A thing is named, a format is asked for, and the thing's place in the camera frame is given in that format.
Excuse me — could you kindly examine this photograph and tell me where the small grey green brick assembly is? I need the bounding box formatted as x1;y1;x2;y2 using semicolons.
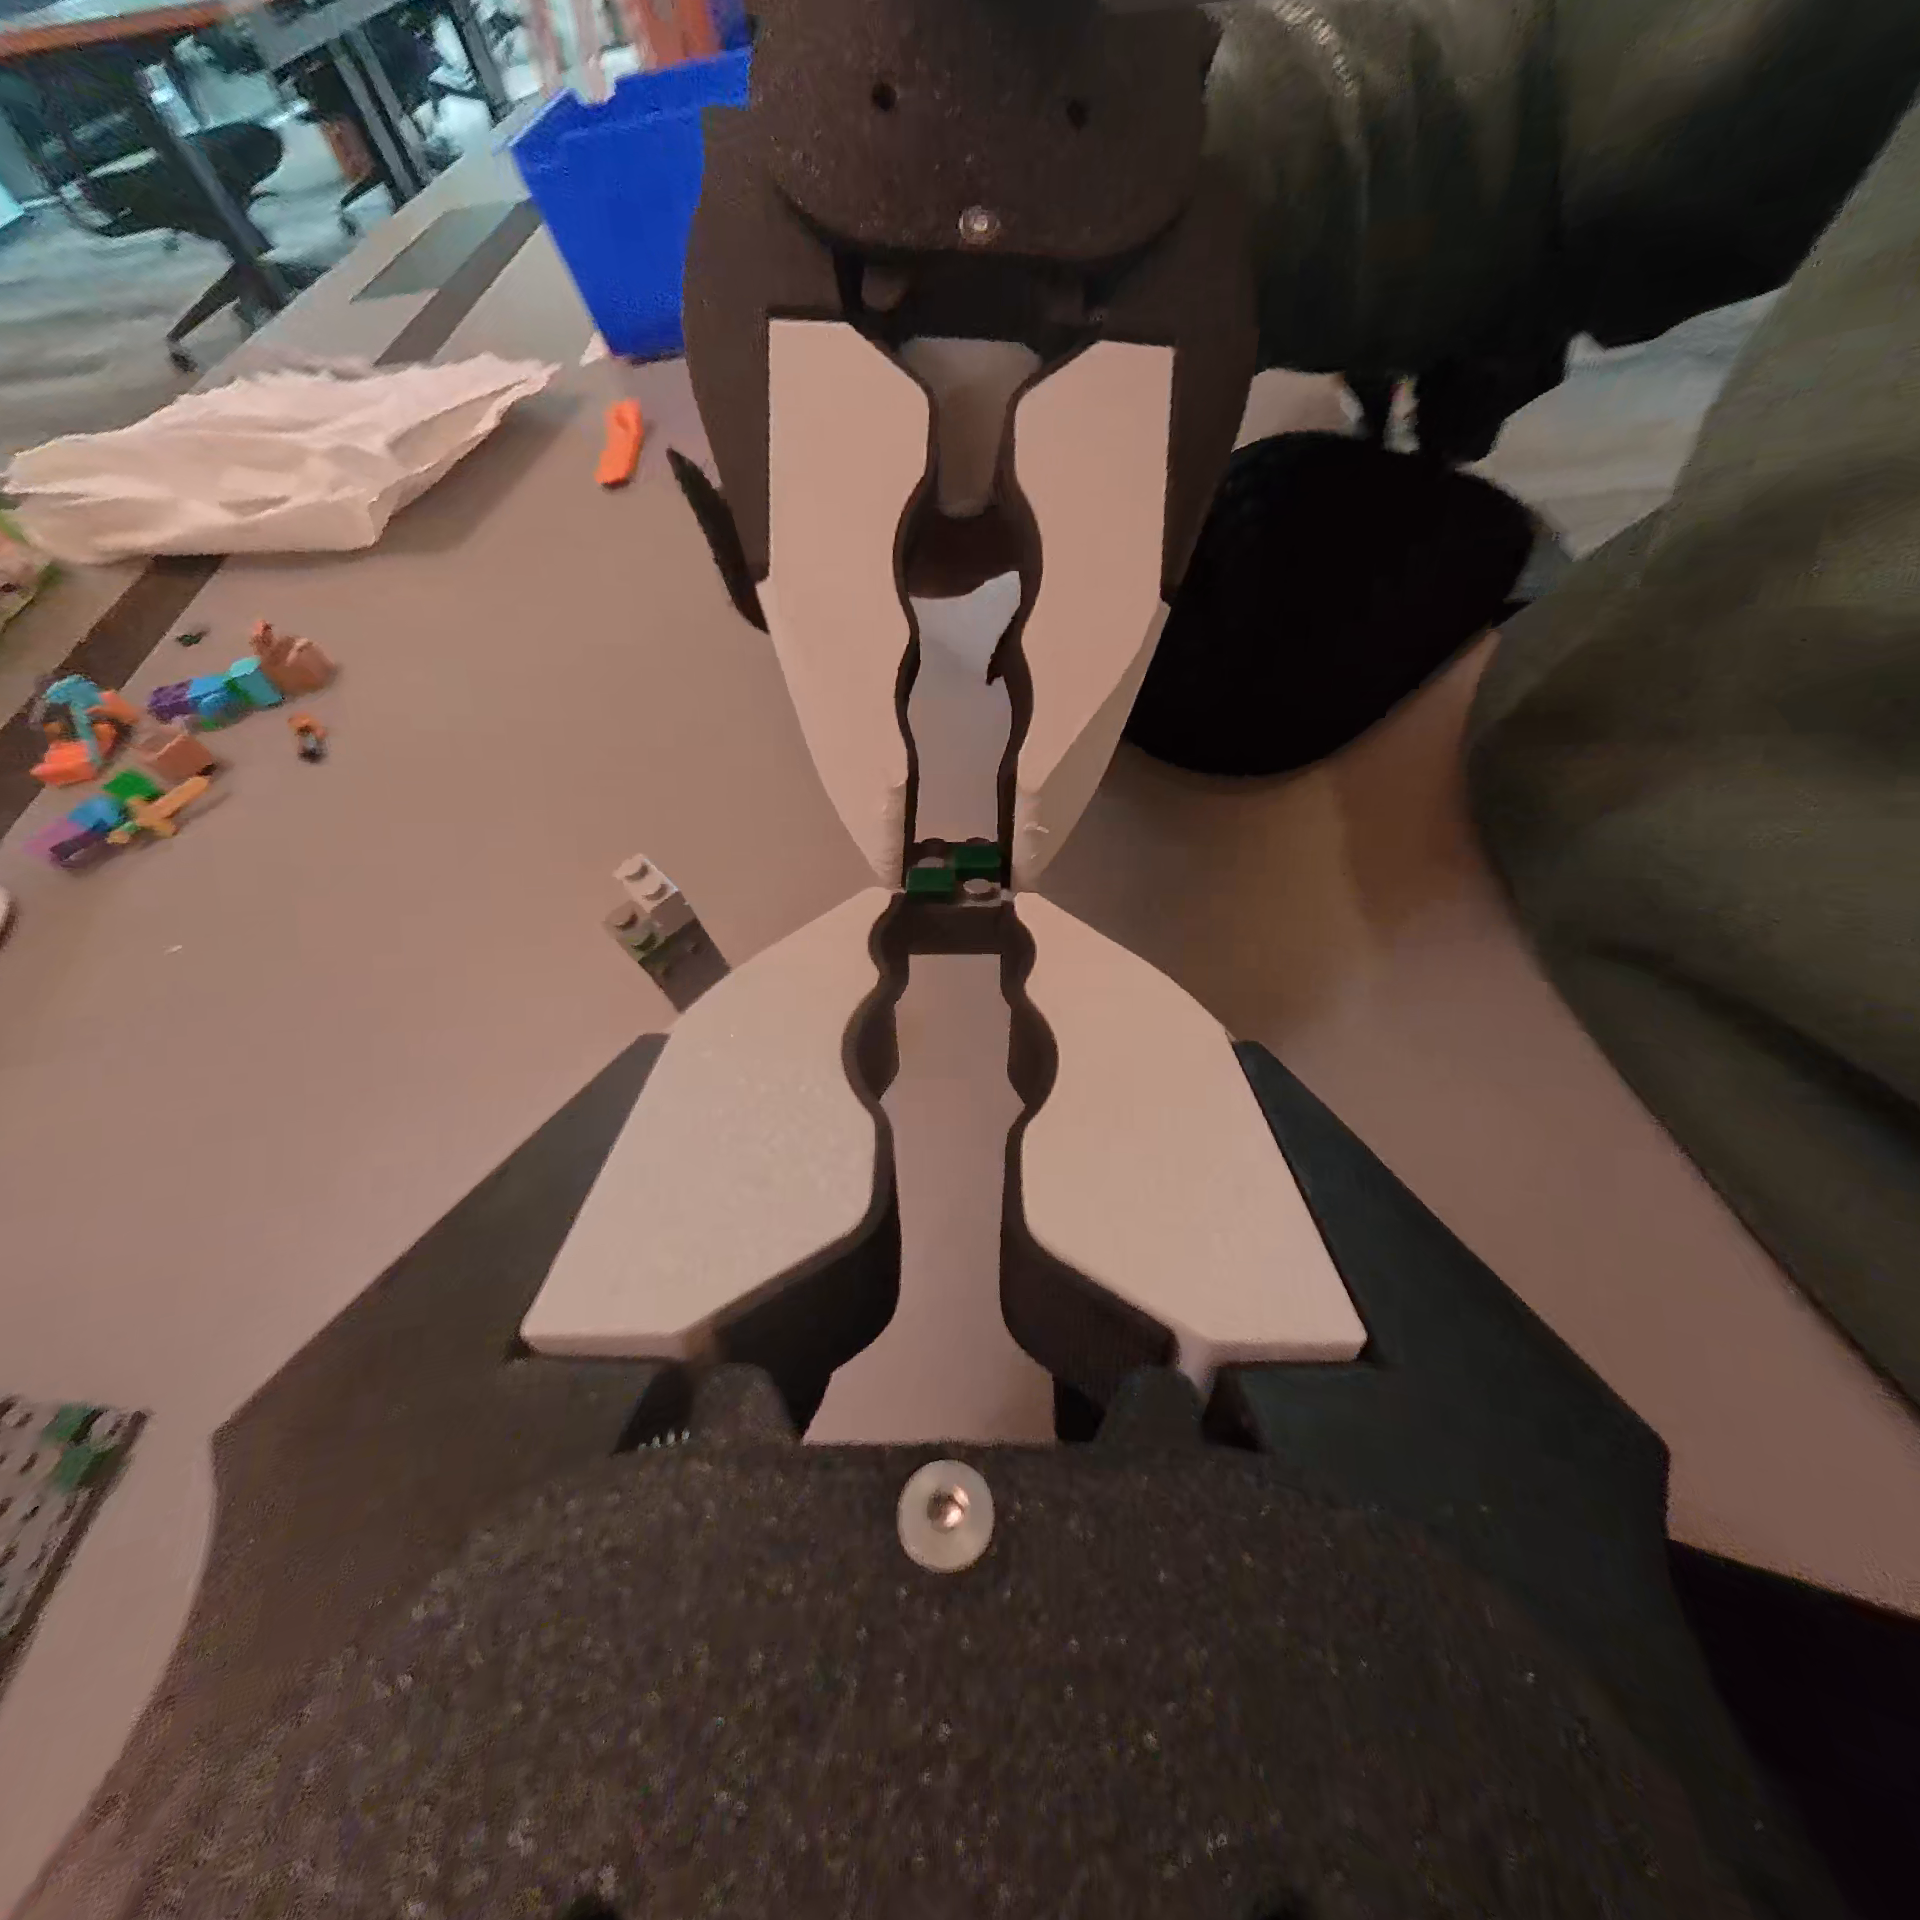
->
898;839;1017;913

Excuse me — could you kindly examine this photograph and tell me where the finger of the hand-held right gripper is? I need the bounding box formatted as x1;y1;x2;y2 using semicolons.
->
1003;333;1181;889
755;307;929;876

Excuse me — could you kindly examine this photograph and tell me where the black office chair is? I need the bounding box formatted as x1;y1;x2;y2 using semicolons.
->
0;32;290;365

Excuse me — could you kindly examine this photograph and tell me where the grey green brick tower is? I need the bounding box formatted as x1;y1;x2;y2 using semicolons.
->
0;1391;149;1689

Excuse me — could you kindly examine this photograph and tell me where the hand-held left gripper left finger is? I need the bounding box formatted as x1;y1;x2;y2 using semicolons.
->
516;889;914;1365

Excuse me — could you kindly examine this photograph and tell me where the white crumpled bag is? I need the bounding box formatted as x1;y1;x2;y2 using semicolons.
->
0;351;560;568

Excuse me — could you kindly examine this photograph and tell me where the pile of colourful brick figures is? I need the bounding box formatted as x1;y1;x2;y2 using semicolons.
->
28;620;340;876

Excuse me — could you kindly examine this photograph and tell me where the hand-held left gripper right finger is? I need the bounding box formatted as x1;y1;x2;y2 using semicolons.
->
1003;889;1369;1369

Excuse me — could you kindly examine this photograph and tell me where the grey white brick column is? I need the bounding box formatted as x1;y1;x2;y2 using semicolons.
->
608;852;731;993

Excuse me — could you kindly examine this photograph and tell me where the blue plastic bin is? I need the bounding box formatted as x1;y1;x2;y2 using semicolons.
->
507;43;755;365

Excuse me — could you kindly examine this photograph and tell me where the black quilted wrist rest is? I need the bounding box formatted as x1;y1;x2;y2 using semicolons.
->
1123;428;1549;783

